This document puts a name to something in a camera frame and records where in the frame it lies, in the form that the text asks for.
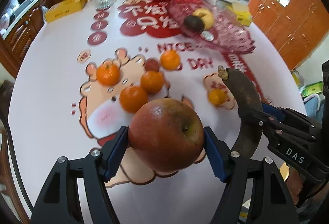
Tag small yellow orange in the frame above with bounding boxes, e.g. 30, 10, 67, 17
207, 89, 228, 107

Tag pink glass fruit bowl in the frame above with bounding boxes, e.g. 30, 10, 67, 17
167, 0, 255, 54

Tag mandarin orange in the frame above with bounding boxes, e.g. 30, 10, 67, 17
160, 50, 181, 71
96, 63, 120, 86
140, 70, 165, 94
119, 85, 148, 113

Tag yellow speckled pear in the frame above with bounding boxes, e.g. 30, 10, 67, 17
193, 8, 215, 30

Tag small dark red fruit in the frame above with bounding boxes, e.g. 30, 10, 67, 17
144, 58, 160, 73

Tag red apple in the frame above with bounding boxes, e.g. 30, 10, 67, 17
128, 98, 205, 173

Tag yellow tin box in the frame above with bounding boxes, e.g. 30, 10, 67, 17
45, 0, 86, 23

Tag yellow tissue pack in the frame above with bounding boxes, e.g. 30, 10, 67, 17
226, 2, 252, 27

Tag overripe dark banana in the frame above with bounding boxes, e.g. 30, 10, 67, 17
218, 65, 262, 159

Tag dark avocado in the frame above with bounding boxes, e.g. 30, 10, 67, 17
183, 15, 205, 33

